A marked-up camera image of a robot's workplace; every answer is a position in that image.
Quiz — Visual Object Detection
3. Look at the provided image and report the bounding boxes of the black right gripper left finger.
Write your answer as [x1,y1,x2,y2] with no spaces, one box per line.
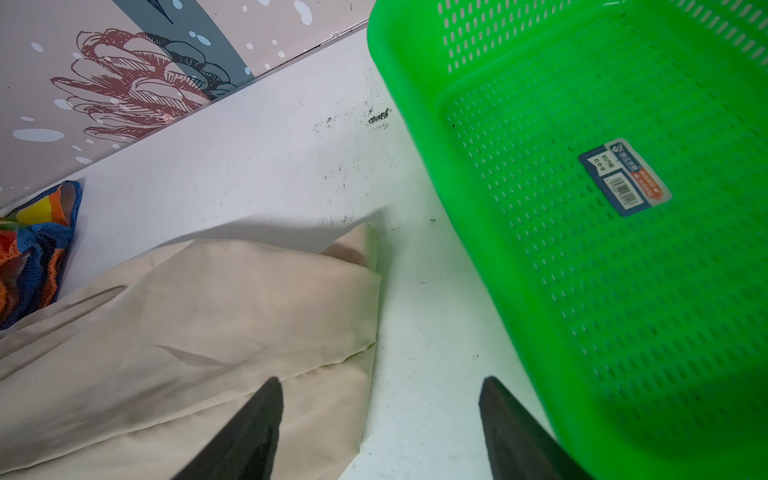
[174,377,284,480]

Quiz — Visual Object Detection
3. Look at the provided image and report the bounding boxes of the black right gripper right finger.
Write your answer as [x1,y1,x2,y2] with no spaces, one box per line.
[479,376,591,480]

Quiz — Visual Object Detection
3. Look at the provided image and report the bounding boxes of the beige shorts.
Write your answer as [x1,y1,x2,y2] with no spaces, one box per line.
[1,224,381,479]

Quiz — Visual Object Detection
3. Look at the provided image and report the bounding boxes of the rainbow striped shorts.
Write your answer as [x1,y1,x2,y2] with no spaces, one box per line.
[1,180,83,330]

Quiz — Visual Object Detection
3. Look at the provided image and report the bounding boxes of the tray barcode label sticker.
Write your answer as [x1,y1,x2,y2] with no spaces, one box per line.
[578,138,672,217]

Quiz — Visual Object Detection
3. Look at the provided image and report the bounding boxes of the green plastic tray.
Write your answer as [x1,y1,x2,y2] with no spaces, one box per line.
[367,1,767,479]

